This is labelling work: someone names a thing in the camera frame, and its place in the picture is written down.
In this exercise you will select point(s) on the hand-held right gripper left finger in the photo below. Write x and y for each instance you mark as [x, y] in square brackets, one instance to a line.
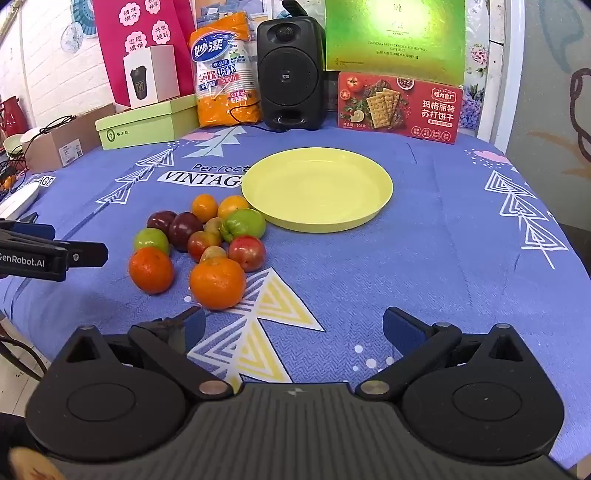
[196, 325]

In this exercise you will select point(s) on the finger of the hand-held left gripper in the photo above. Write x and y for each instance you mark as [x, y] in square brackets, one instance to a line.
[37, 230]
[90, 254]

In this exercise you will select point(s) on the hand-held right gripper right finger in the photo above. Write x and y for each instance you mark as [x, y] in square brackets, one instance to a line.
[401, 327]

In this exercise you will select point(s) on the large orange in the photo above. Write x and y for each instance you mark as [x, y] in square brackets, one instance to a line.
[151, 271]
[217, 284]

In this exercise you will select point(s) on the small brown fruit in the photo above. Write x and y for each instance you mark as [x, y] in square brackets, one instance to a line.
[212, 253]
[214, 225]

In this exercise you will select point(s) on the dark red plum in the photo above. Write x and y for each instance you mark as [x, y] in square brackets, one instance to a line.
[184, 229]
[160, 220]

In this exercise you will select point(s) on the red-green apple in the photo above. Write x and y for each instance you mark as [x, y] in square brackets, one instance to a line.
[202, 244]

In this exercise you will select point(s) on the red apple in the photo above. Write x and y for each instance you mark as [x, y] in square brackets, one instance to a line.
[247, 253]

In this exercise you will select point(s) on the lobed green apple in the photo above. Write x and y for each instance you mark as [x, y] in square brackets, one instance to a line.
[247, 225]

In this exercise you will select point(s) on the yellow plastic plate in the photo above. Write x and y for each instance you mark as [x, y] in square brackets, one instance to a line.
[318, 189]

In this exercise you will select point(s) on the white flat device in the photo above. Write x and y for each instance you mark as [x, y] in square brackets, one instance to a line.
[18, 201]

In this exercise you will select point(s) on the blue printed tablecloth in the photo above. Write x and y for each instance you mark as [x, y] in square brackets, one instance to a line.
[415, 258]

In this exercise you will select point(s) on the pale green bowl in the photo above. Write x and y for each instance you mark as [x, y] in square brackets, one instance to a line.
[13, 145]

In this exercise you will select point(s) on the brown cardboard box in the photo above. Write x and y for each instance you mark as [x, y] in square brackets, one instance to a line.
[60, 143]

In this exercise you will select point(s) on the white bowl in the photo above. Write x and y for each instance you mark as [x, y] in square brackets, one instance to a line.
[32, 135]

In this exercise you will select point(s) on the red kettle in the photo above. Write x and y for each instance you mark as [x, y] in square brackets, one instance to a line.
[9, 115]

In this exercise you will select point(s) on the small orange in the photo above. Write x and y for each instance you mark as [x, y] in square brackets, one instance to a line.
[204, 206]
[232, 205]

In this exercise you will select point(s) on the light green cardboard box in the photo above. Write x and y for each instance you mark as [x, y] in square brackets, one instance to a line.
[138, 131]

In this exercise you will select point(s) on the orange paper cup pack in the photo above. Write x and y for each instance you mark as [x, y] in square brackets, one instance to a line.
[221, 110]

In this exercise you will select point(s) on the pale paper fan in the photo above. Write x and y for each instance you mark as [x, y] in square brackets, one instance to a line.
[71, 37]

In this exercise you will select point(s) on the white cup box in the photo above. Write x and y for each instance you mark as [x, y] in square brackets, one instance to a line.
[161, 69]

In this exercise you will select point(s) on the red cracker box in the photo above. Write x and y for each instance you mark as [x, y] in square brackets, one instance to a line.
[434, 110]

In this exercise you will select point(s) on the blue paper fan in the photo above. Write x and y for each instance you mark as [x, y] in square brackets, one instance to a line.
[85, 10]

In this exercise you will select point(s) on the pink poster bag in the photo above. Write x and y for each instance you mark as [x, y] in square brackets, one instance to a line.
[138, 27]

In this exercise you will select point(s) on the floral print sheet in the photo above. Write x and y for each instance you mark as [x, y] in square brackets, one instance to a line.
[473, 92]

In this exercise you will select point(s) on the black speaker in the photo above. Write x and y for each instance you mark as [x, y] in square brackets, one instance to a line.
[288, 69]

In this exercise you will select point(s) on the green gift box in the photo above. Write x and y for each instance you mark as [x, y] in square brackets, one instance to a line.
[392, 41]

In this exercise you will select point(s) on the white door frame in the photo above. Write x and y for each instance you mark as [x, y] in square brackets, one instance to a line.
[508, 69]

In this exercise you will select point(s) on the blue wall poster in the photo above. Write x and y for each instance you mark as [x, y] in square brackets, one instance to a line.
[221, 5]

